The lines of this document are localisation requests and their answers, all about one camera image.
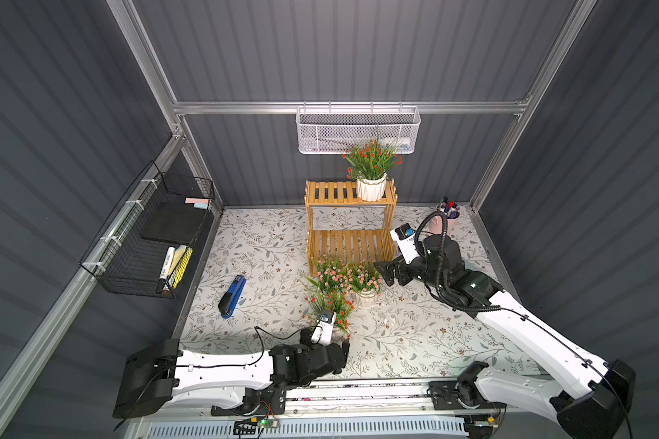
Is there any red flower pot two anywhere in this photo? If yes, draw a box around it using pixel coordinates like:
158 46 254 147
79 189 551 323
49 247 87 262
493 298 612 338
306 290 356 334

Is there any pink flower pot two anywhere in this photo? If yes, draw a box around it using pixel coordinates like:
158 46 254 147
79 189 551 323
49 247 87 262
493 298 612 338
347 262 382 307

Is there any pink flower pot one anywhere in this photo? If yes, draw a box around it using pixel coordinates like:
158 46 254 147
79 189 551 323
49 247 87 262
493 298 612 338
306 258 351 294

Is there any red flower pot one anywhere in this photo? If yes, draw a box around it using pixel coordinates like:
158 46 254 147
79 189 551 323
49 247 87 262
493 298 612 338
342 138 402 202

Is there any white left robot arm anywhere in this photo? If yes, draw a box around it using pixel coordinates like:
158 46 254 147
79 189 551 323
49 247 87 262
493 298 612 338
113 338 350 420

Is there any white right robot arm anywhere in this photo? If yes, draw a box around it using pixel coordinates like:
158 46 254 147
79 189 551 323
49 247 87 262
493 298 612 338
376 225 636 438

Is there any wooden two-tier rack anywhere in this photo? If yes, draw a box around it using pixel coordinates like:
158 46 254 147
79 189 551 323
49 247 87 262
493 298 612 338
304 179 398 263

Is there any pink pen cup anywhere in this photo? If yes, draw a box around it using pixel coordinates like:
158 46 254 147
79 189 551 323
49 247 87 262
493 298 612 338
427 211 461 236

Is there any floral table mat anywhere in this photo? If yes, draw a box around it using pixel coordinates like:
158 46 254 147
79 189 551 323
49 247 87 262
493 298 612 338
180 207 539 379

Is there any blue stapler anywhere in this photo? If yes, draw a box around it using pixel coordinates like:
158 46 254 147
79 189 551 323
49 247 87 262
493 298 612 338
218 274 246 319

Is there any yellow black marker pack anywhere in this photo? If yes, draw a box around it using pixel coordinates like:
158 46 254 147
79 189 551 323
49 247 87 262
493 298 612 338
167 245 193 291

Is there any white marker in basket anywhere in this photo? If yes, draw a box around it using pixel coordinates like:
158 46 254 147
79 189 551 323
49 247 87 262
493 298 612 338
159 247 176 281

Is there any black notebook in basket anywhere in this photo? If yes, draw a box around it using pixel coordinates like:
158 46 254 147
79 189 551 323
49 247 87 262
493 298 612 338
140 202 208 244

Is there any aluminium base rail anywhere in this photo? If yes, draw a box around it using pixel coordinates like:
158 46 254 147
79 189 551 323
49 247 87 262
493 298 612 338
159 368 563 420

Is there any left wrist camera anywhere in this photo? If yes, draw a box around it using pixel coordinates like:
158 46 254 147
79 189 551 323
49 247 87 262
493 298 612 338
310 309 336 346

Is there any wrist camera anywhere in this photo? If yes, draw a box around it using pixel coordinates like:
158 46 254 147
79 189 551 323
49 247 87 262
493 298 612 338
310 309 336 346
390 223 419 264

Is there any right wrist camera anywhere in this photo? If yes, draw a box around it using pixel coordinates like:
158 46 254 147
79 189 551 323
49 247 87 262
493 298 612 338
390 223 419 264

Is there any white wire wall basket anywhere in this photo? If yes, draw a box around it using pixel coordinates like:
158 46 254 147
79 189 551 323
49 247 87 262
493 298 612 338
295 104 421 155

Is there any black wire wall basket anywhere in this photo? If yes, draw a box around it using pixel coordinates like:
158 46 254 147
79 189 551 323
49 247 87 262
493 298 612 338
81 164 216 299

